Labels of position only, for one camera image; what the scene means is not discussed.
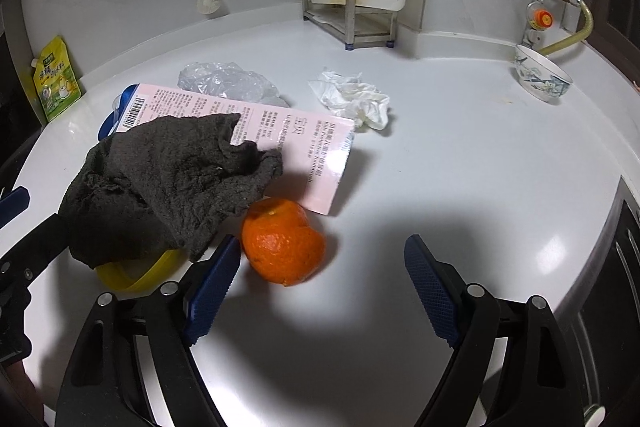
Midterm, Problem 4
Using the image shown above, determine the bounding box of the clear plastic bag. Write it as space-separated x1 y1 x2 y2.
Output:
177 61 286 105

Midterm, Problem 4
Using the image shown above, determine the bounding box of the black kitchen appliance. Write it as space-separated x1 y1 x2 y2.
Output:
0 22 46 168

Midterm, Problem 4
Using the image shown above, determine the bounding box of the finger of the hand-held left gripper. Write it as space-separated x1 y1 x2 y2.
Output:
0 186 29 229
0 213 71 280

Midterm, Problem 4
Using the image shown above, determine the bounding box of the blue ribbon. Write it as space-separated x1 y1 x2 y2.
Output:
97 84 141 142

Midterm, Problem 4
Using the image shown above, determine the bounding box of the white floral bowl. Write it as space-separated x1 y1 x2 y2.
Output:
512 44 574 104

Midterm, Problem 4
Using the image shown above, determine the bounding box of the white tissue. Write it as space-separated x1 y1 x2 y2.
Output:
307 69 391 132

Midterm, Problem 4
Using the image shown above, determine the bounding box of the pink cardboard box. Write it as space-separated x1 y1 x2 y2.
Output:
116 83 357 215

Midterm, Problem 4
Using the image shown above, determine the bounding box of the yellow green pouch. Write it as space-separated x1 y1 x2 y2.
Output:
31 36 83 124

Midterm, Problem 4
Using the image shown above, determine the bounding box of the dark grey cloth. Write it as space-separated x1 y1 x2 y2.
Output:
57 112 285 269

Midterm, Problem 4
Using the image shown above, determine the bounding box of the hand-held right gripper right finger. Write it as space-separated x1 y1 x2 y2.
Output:
404 234 586 427

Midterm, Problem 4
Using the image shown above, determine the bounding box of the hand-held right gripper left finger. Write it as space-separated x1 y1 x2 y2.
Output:
55 234 243 427

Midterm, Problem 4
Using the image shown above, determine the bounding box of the black sink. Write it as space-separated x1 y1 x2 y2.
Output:
570 177 640 427

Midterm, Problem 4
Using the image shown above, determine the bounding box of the yellow hose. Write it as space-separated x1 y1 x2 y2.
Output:
537 0 593 56

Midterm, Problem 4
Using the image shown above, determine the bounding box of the yellow plastic ring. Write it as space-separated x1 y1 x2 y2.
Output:
95 248 187 293

